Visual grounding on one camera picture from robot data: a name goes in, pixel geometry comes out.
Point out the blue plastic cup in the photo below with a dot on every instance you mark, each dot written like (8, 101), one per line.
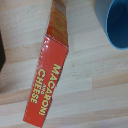
(116, 21)

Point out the orange macaroni and cheese carton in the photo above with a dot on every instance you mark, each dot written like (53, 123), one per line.
(50, 71)

